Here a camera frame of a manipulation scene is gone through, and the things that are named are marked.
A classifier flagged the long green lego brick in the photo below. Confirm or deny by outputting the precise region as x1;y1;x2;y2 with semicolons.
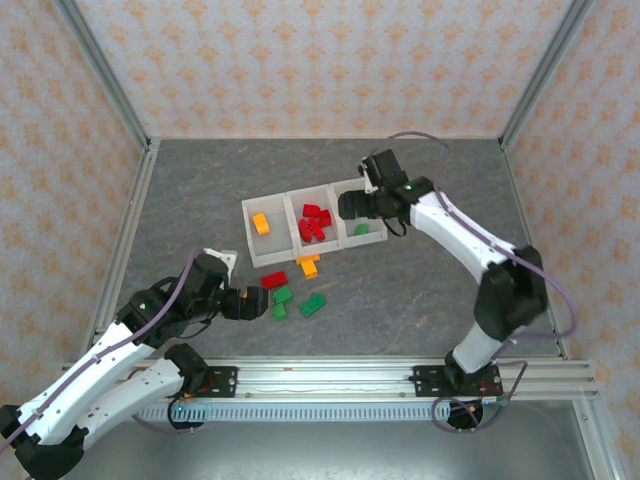
298;293;328;319

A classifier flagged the curved red lego brick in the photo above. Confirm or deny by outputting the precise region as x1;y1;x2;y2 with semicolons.
298;217;327;244

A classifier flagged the white bin for green legos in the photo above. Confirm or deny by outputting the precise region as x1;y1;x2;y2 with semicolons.
327;178;390;250

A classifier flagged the white bin for orange legos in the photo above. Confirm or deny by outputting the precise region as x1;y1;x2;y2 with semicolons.
241;196;300;266

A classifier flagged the white bin for red legos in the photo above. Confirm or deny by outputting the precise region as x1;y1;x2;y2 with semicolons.
284;185;346;255

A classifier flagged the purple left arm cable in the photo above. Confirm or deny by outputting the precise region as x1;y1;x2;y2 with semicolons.
0;247;204;454

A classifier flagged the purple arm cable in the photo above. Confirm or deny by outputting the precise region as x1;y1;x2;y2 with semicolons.
0;247;204;454
384;130;580;341

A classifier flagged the aluminium side rail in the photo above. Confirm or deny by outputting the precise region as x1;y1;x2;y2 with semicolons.
87;139;161;351
499;139;571;359

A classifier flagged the aluminium front rail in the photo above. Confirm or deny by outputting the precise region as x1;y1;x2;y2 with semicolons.
62;355;601;401

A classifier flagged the grey slotted cable duct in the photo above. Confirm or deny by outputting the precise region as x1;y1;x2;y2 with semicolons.
137;399;451;424

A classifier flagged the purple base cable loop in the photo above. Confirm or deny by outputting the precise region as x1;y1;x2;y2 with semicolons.
432;359;529;434
132;399;196;436

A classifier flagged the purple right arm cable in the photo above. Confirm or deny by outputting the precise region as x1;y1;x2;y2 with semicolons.
384;130;580;341

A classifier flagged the aluminium corner post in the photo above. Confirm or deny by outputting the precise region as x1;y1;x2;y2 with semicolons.
52;0;154;151
499;0;599;149

